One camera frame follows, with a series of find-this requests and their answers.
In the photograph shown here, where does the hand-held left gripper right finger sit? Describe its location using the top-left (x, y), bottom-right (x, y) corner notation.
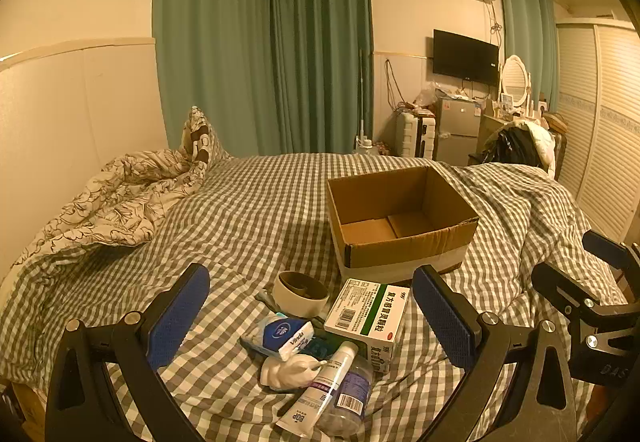
top-left (412, 264), bottom-right (581, 442)

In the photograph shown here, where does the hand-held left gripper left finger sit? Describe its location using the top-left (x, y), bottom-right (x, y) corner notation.
top-left (45, 263), bottom-right (211, 442)

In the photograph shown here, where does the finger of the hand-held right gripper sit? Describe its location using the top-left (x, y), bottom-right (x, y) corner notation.
top-left (531, 263), bottom-right (608, 323)
top-left (581, 229), bottom-right (640, 285)

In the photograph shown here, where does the cardboard box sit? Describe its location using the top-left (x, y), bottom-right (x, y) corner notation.
top-left (326, 165), bottom-right (480, 285)

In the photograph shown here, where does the green and white medicine box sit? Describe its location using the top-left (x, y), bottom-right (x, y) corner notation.
top-left (324, 278), bottom-right (411, 375)

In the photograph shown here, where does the blue tissue pack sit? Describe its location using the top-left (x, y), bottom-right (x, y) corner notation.
top-left (240, 317), bottom-right (316, 362)

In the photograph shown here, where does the clear bottle with blue label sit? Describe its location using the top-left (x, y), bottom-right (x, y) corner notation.
top-left (320, 354), bottom-right (375, 438)

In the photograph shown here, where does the roll of packing tape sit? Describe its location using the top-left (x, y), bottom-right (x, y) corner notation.
top-left (271, 270), bottom-right (331, 321)

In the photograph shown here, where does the teal packet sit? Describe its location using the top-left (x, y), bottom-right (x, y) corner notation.
top-left (301, 338), bottom-right (333, 360)

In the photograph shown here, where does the white toothpaste tube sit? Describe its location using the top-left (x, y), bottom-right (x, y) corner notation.
top-left (275, 341), bottom-right (360, 438)

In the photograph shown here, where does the white puffy jacket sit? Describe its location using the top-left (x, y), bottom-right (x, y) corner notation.
top-left (505, 119), bottom-right (557, 175)

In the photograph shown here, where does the black clothing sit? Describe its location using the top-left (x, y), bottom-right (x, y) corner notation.
top-left (482, 124), bottom-right (543, 168)

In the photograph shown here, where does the white louvered wardrobe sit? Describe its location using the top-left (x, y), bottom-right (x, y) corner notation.
top-left (555, 17), bottom-right (640, 243)

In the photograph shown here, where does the floral quilt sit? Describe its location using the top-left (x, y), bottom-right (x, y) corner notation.
top-left (0, 148), bottom-right (211, 279)

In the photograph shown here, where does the silver small fridge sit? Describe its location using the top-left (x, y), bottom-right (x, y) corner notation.
top-left (435, 97), bottom-right (482, 165)

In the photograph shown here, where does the brown flower patterned pillow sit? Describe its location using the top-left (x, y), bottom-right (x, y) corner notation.
top-left (180, 106), bottom-right (233, 173)

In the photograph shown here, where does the white oval vanity mirror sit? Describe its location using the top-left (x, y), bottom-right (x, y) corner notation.
top-left (500, 54), bottom-right (532, 115)

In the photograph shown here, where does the white ribbed suitcase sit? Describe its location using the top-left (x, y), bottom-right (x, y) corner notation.
top-left (396, 111), bottom-right (438, 159)

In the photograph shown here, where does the light green window curtain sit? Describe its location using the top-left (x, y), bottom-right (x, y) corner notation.
top-left (496, 0), bottom-right (560, 109)

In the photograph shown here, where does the clear plastic bag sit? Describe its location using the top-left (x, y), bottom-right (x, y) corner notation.
top-left (414, 87), bottom-right (439, 112)

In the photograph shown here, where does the white mop pole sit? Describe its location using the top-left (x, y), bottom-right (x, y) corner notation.
top-left (356, 49), bottom-right (366, 153)

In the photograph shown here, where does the black wall television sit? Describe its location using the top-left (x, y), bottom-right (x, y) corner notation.
top-left (432, 29), bottom-right (501, 85)

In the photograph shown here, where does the wall cable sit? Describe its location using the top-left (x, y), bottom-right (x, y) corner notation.
top-left (384, 59), bottom-right (402, 109)

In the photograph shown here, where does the air conditioner cable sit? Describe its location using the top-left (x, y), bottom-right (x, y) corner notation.
top-left (486, 1), bottom-right (504, 44)

